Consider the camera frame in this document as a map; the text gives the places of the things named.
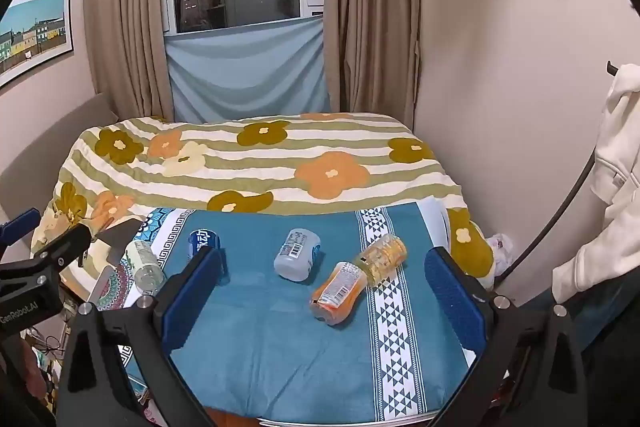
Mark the wall poster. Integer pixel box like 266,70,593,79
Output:
0,0,76,90

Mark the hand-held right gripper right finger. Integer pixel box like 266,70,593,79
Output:
424,247,589,427

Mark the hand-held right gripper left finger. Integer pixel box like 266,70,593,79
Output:
56,247,223,427

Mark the orange drink bottle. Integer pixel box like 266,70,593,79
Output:
310,261,368,325

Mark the grey bed headboard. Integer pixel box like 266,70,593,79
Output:
0,93,121,253

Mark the beige curtain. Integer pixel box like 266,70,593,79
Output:
322,0,422,134
81,0,177,124

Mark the translucent grey plastic bottle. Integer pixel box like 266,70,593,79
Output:
273,228,322,281

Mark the white hoodie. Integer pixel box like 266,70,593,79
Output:
552,64,640,306

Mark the white plastic bag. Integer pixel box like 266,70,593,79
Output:
482,232,517,272

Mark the light blue cloth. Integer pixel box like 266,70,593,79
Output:
164,17,333,126

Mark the yellow ribbed plastic bottle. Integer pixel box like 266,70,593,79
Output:
352,233,408,289

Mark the black curved cable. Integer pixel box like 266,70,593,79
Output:
494,146,601,282

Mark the blue patterned cloth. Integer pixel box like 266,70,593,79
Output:
90,202,482,426

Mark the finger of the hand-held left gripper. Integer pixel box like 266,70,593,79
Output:
31,222,99,269
0,207,42,253

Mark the floral striped blanket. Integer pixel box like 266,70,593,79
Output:
30,112,497,293

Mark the blue drink can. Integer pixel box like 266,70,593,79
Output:
187,228,222,264

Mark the clear plastic bottle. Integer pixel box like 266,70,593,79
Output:
122,239,166,297

